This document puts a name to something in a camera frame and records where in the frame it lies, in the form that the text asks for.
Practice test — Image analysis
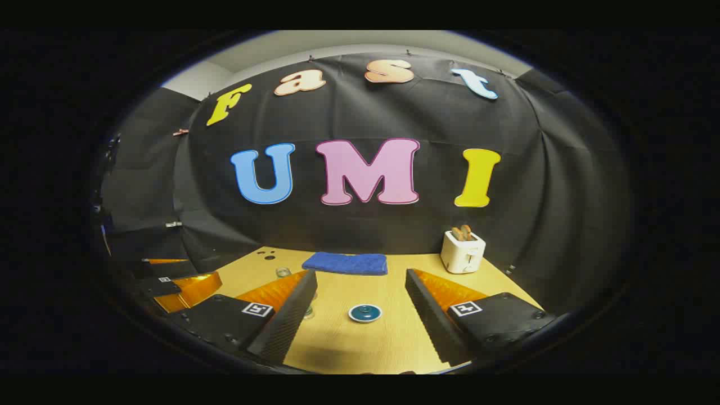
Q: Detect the clear plastic water bottle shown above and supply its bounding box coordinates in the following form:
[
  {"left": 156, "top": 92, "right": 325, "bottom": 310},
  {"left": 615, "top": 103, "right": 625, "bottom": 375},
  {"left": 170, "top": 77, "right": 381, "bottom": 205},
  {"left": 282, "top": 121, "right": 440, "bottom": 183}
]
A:
[{"left": 274, "top": 267, "right": 317, "bottom": 321}]

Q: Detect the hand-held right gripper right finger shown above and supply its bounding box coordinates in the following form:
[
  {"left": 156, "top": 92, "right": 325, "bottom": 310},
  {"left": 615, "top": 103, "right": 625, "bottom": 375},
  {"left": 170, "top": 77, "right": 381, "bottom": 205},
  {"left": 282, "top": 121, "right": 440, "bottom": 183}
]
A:
[{"left": 404, "top": 268, "right": 559, "bottom": 366}]

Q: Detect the white toaster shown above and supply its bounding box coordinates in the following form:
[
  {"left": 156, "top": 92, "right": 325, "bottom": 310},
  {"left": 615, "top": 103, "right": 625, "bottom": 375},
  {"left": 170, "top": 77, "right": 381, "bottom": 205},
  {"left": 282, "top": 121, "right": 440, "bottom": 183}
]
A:
[{"left": 440, "top": 229, "right": 487, "bottom": 275}]

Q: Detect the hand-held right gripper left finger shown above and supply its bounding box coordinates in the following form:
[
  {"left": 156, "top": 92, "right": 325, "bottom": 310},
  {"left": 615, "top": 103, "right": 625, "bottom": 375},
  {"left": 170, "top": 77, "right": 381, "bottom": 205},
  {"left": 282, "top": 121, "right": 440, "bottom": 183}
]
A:
[{"left": 166, "top": 269, "right": 319, "bottom": 365}]

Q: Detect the blue folded towel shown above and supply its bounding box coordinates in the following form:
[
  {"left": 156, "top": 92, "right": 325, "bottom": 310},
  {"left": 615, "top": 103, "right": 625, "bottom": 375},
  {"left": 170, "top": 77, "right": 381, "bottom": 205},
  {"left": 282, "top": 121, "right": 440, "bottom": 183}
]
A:
[{"left": 301, "top": 251, "right": 389, "bottom": 276}]

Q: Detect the black backdrop cloth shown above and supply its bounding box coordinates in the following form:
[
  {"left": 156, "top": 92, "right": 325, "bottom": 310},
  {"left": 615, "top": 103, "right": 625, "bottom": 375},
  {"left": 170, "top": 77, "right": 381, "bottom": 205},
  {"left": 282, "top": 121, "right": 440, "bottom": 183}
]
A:
[{"left": 100, "top": 52, "right": 633, "bottom": 316}]

